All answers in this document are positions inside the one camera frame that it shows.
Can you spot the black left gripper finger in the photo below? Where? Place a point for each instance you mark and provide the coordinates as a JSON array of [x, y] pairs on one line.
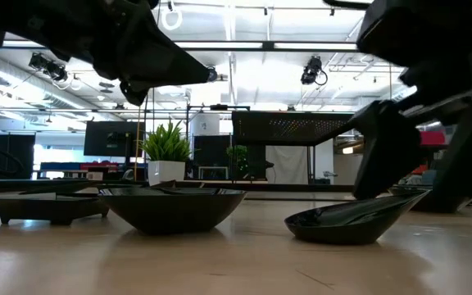
[[135, 92], [154, 57]]

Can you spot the black teardrop mini plate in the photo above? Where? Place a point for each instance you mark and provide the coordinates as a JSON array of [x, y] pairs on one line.
[[342, 229], [168, 185]]

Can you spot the black square mini plate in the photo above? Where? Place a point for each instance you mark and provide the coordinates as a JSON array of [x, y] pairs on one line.
[[117, 186], [47, 209]]

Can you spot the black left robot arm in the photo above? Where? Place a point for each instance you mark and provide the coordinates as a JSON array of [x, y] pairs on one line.
[[6, 20]]

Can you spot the dark storage rack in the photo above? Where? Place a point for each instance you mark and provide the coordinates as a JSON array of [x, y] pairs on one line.
[[424, 178]]

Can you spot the large red storage bin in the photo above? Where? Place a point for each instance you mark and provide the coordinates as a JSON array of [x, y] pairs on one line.
[[432, 138]]

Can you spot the black ceiling spotlight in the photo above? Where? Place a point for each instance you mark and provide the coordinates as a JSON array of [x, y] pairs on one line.
[[57, 71], [214, 75], [311, 69]]

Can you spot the black monitor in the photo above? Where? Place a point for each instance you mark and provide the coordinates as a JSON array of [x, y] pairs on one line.
[[109, 139]]

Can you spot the green plant in white pot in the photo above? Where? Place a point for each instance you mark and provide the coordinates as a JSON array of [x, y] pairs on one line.
[[166, 172]]

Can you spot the black perforated metal shelf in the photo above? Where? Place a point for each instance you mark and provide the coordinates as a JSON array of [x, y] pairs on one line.
[[293, 129]]

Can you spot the small dark green plant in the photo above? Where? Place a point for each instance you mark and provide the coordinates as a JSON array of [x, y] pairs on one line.
[[238, 157]]

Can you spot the dark cabinet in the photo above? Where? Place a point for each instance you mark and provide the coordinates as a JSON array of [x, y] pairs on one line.
[[10, 155]]

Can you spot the black overhead frame bar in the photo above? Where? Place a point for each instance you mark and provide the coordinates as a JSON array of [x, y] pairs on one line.
[[268, 46]]

